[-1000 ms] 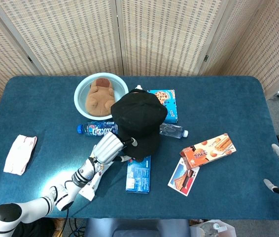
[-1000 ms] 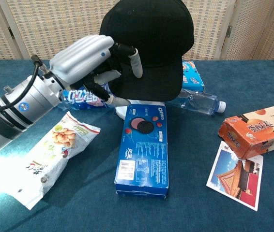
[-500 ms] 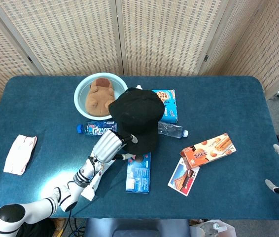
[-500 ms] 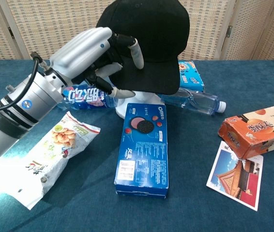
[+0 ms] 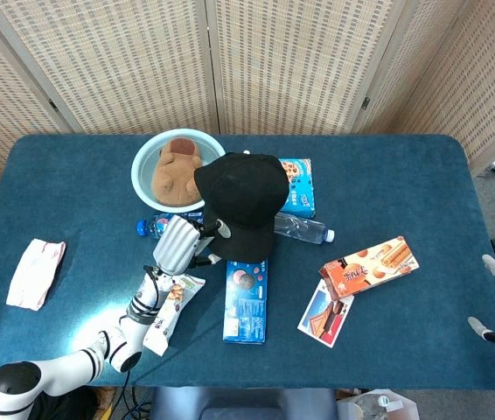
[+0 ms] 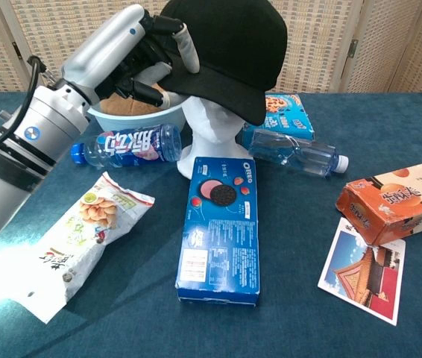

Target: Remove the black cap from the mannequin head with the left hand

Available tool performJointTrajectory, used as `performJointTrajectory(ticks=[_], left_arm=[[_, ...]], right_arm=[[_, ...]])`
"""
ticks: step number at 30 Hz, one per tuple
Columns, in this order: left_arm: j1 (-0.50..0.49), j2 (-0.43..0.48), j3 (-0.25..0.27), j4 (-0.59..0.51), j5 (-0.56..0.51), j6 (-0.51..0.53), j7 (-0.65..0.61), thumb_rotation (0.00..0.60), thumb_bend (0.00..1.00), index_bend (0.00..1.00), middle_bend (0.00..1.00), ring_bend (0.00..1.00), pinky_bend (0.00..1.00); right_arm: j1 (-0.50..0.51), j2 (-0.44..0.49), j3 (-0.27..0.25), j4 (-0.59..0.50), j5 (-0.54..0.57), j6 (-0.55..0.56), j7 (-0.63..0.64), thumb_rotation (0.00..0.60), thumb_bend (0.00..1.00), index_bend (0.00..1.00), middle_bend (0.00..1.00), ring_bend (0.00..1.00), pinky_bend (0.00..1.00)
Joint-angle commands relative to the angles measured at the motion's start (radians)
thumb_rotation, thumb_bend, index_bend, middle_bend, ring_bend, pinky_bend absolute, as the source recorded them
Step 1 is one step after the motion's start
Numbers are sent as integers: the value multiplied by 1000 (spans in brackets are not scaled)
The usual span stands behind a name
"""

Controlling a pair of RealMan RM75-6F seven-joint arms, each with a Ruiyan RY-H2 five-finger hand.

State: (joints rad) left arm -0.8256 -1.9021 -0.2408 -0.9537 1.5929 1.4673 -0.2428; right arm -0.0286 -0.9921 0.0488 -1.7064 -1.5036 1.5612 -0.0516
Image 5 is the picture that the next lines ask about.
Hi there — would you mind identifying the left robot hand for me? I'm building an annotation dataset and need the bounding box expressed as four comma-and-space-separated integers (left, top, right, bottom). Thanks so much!
152, 215, 233, 277

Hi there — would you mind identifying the black baseball cap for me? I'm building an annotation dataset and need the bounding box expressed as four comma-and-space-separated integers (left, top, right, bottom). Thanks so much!
193, 151, 290, 264

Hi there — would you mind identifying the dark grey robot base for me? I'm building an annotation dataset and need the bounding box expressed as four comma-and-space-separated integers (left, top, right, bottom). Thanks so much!
149, 387, 338, 420

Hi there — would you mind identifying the blue label drink bottle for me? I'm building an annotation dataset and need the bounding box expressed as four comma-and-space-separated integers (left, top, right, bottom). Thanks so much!
136, 212, 205, 241

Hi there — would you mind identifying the brown plush capybara toy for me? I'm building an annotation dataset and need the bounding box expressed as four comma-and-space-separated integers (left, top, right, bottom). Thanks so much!
150, 137, 206, 207

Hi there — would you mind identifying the white snack bag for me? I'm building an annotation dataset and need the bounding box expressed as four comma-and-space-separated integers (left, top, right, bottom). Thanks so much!
142, 273, 207, 358

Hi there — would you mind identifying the light blue plastic basin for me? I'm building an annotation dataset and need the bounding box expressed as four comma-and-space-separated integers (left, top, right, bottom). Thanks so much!
130, 129, 227, 215

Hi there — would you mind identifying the blue Oreo cookie box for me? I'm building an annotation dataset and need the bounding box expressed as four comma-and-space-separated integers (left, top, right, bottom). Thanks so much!
222, 258, 269, 345

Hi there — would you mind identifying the clear water bottle white cap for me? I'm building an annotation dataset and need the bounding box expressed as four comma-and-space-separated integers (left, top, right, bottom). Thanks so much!
273, 213, 336, 245

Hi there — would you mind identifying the blue chocolate chip cookie box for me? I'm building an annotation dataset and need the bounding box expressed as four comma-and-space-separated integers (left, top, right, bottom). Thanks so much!
278, 157, 317, 220

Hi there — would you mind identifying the pink white folded cloth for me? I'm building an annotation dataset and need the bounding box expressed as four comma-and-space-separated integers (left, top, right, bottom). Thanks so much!
5, 238, 67, 312

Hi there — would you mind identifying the orange biscuit box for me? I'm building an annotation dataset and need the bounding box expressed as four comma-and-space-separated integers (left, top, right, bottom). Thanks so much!
318, 235, 421, 301

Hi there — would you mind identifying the red palace postcard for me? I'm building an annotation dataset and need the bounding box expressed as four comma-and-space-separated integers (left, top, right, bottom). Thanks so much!
296, 278, 356, 349

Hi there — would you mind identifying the clear plastic storage bin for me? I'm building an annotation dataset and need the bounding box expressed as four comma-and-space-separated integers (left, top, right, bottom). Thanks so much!
337, 388, 420, 420

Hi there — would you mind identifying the woven bamboo folding screen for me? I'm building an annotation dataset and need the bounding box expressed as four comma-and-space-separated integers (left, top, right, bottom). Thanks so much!
0, 0, 495, 263

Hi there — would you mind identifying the black cable bundle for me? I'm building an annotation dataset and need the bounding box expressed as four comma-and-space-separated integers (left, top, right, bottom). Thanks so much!
114, 375, 155, 420

